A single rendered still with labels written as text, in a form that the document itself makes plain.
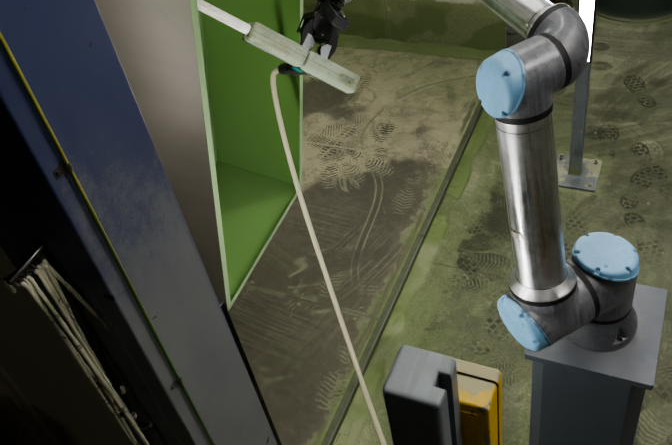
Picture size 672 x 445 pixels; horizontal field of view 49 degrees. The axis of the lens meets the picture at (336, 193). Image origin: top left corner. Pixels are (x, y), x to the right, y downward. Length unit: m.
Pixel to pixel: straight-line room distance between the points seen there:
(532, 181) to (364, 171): 1.93
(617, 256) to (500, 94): 0.59
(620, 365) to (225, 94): 1.52
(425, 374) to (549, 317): 1.02
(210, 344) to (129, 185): 0.39
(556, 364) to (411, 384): 1.26
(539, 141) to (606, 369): 0.70
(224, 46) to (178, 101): 0.70
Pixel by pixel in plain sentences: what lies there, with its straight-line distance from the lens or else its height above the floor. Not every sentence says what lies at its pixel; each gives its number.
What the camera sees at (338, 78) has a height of 1.26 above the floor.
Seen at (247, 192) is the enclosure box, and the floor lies 0.49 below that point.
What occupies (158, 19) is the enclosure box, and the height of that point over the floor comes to 1.52.
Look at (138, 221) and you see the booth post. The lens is 1.08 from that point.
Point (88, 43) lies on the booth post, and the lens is 0.96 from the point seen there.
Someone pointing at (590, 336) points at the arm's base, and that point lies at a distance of 1.97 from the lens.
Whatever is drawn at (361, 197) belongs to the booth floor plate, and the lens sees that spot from 3.28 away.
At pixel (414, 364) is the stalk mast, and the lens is 0.76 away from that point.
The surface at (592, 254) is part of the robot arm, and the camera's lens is 1.84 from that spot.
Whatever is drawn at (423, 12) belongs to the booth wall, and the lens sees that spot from 4.08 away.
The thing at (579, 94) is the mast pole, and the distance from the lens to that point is 3.11.
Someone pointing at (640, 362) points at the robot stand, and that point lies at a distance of 2.00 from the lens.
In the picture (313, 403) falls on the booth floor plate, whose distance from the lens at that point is 2.66.
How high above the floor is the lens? 2.27
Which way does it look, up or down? 42 degrees down
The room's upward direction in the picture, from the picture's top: 12 degrees counter-clockwise
